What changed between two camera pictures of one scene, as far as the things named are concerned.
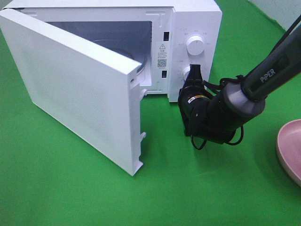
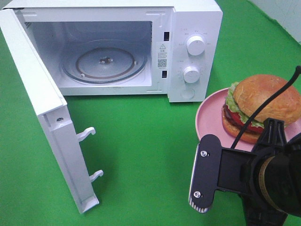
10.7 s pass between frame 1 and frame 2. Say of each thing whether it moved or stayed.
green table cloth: stayed
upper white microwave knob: stayed
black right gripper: moved
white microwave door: moved
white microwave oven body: stayed
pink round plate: moved
